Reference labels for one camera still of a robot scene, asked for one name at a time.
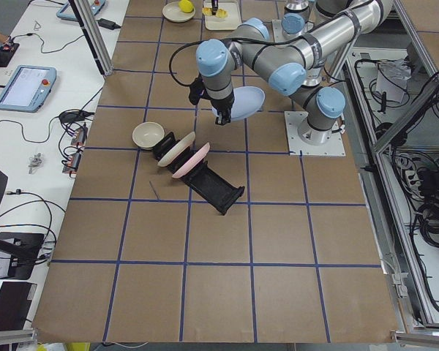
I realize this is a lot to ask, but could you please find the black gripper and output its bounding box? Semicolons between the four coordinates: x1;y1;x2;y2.
206;0;234;125

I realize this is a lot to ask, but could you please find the blue plate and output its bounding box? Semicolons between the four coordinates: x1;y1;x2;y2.
212;84;265;122

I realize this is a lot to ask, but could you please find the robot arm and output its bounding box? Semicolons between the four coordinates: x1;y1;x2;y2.
204;1;315;39
189;1;393;125

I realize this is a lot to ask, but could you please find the cream plate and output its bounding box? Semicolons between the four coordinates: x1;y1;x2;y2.
157;132;195;167

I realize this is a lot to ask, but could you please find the pink plate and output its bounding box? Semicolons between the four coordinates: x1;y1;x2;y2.
172;143;210;178

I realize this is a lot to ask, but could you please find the white rectangular tray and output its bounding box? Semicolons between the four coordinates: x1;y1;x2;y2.
205;0;241;31

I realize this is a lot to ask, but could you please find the yellow lemon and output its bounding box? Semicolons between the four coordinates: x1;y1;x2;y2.
179;0;195;13

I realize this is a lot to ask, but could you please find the white round dish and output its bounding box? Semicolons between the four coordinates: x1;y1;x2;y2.
162;1;195;23

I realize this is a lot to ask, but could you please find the cream bowl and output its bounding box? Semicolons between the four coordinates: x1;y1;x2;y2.
132;121;165;150

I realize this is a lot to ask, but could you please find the black power adapter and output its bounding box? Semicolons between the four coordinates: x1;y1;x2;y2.
97;18;121;30

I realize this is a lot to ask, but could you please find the black dish rack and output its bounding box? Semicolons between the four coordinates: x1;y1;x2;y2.
152;132;244;215

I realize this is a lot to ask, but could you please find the blue teach pendant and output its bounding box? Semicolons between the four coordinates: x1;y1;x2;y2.
56;0;109;21
0;65;57;113

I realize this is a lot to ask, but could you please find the black laptop stand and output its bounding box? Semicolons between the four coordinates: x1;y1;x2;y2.
0;232;45;280

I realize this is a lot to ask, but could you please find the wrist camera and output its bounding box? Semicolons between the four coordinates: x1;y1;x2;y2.
189;76;208;106

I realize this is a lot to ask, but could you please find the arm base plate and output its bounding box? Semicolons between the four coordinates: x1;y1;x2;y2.
284;111;346;157

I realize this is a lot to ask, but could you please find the aluminium frame post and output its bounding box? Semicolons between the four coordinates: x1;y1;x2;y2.
69;0;113;77

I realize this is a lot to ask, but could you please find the black cables bundle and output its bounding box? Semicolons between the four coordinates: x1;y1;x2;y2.
353;56;439;326

